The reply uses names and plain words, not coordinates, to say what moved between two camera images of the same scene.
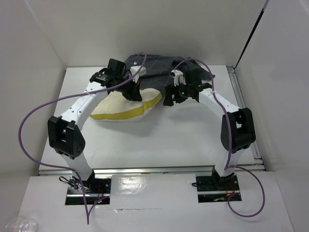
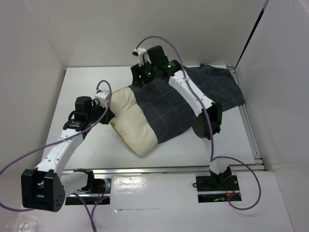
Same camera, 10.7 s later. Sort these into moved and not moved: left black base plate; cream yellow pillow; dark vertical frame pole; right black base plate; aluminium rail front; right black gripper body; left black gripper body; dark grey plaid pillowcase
Moved: cream yellow pillow; right black gripper body; left black gripper body; dark grey plaid pillowcase
Not moved: aluminium rail front; dark vertical frame pole; left black base plate; right black base plate
